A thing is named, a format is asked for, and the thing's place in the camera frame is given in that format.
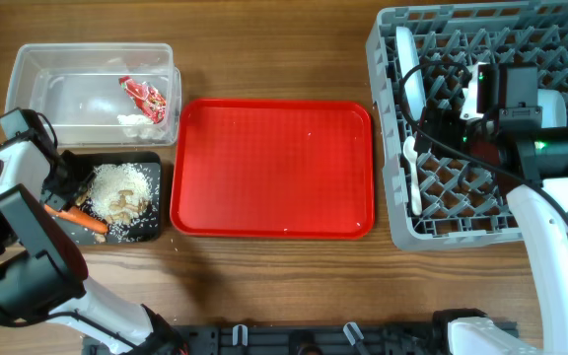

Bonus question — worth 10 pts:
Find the white plastic spoon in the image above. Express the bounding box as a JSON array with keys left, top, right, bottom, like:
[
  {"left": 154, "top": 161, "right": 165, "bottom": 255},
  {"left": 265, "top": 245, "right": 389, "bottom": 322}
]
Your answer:
[{"left": 402, "top": 136, "right": 422, "bottom": 216}]

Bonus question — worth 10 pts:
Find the orange carrot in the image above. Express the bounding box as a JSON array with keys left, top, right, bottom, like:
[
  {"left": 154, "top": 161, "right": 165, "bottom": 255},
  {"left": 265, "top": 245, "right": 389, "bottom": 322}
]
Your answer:
[{"left": 43, "top": 204, "right": 108, "bottom": 234}]

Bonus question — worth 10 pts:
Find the light blue plate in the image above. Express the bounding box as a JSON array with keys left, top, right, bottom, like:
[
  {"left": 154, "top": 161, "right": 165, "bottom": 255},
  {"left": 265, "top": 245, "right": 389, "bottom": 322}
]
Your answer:
[{"left": 395, "top": 27, "right": 426, "bottom": 120}]

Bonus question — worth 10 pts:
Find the white tissue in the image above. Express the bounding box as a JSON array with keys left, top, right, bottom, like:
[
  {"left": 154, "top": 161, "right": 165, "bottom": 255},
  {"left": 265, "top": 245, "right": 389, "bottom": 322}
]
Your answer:
[{"left": 117, "top": 114, "right": 154, "bottom": 139}]

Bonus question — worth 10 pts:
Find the red snack wrapper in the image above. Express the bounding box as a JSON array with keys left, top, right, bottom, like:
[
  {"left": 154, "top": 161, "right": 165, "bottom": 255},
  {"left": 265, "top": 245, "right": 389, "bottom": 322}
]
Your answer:
[{"left": 118, "top": 76, "right": 167, "bottom": 124}]

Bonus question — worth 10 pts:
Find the light blue bowl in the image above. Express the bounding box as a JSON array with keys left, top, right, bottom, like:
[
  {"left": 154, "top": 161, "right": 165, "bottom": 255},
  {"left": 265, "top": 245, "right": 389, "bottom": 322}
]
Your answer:
[{"left": 538, "top": 89, "right": 567, "bottom": 128}]

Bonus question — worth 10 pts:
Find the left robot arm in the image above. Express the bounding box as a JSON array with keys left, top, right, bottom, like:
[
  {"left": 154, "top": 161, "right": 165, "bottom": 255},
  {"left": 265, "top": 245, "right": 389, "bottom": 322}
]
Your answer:
[{"left": 0, "top": 107, "right": 189, "bottom": 354}]

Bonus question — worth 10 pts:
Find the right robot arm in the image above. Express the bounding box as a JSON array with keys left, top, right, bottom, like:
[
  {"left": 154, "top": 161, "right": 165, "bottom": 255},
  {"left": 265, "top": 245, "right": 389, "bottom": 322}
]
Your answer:
[{"left": 403, "top": 63, "right": 568, "bottom": 354}]

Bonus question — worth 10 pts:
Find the grey dishwasher rack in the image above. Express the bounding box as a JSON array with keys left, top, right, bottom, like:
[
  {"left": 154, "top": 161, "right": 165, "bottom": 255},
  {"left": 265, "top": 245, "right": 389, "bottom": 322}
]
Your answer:
[{"left": 365, "top": 1, "right": 568, "bottom": 250}]

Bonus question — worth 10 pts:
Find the rice and nuts pile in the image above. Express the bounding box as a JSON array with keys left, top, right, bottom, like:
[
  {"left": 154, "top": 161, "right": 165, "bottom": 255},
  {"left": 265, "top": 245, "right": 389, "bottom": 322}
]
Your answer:
[{"left": 76, "top": 163, "right": 161, "bottom": 244}]

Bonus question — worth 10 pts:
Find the black plastic tray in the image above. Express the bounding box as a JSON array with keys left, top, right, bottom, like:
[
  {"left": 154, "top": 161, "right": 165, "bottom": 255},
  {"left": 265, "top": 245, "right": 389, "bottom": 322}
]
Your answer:
[{"left": 45, "top": 152, "right": 162, "bottom": 246}]

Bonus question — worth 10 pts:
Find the clear plastic bin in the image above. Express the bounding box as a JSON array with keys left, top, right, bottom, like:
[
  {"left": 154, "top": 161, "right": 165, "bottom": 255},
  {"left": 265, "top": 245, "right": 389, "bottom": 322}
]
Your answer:
[{"left": 5, "top": 42, "right": 181, "bottom": 148}]

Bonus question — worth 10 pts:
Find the red serving tray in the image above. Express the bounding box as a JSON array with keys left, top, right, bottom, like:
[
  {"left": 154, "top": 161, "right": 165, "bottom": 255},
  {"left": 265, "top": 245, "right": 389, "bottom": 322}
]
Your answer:
[{"left": 170, "top": 99, "right": 375, "bottom": 240}]

